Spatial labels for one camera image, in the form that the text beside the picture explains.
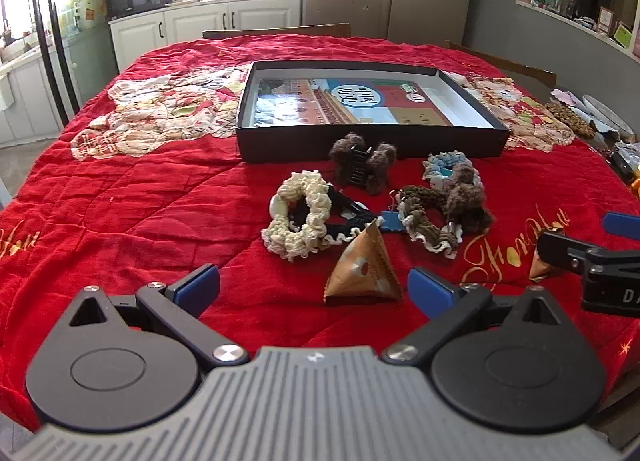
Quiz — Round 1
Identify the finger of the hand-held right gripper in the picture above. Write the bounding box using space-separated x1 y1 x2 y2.
537 231 640 278
602 213 640 238

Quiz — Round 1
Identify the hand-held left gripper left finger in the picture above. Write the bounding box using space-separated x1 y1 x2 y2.
67 263 250 368

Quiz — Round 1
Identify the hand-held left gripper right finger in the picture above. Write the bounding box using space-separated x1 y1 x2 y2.
380 267 564 367

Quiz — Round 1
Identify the brown paper triangular pouch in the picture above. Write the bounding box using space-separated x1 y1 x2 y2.
322 218 403 303
529 246 562 283

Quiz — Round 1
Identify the blue binder clip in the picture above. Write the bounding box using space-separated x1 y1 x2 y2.
380 191 410 234

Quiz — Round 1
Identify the olive brown scrunchie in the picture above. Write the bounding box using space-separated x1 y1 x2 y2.
396 185 461 258

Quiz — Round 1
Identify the brown fuzzy bear hair clip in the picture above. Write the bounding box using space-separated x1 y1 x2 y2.
440 163 495 235

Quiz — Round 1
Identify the black scrunchie with white trim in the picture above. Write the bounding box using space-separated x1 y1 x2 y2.
287 186 386 244

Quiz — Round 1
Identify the blue and white scrunchie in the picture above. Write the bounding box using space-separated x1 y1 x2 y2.
422 151 483 192

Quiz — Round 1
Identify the cream ruffled scrunchie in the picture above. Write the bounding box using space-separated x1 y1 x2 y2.
261 172 335 262

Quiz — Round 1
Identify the brown fuzzy hair claw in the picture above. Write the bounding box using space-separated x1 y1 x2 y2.
329 135 398 196

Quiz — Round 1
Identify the black cardboard box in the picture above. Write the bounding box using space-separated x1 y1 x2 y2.
235 60 511 164

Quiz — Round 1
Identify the red printed blanket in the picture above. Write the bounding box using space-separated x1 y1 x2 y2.
0 33 640 434

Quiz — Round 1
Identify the white plate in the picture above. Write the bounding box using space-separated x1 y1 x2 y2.
582 95 636 138

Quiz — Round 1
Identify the wooden bead mat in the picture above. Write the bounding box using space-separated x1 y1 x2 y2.
542 101 598 140

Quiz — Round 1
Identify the pink and white cloth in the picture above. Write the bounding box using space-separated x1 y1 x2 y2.
550 88 583 108

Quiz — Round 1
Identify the small green card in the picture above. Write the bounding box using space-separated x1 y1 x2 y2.
612 23 634 50

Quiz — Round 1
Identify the white kitchen cabinet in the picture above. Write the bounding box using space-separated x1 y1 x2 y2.
109 0 304 74

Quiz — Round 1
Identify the black framed glass door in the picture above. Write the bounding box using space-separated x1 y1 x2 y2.
0 0 85 126

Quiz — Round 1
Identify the white wall shelf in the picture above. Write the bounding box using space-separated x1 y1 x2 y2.
515 0 640 62

